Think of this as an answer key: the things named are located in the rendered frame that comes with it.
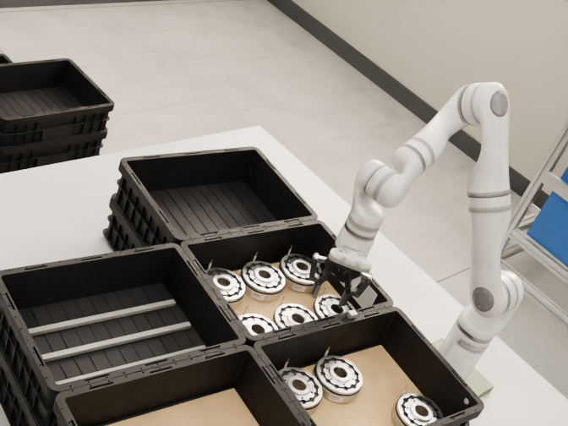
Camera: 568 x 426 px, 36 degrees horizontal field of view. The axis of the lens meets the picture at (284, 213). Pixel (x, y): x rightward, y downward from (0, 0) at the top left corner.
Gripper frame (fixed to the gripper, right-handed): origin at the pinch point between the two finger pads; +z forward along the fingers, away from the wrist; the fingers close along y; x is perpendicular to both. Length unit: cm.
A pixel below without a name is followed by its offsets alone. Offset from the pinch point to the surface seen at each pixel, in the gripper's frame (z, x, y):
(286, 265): 3.5, -9.5, 10.5
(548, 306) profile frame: 77, -144, -105
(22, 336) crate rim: -4, 45, 52
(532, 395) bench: 20, -16, -59
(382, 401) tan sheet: 6.6, 18.7, -16.7
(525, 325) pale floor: 90, -143, -101
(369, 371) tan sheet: 6.6, 11.3, -13.2
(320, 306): 3.7, 0.0, 0.7
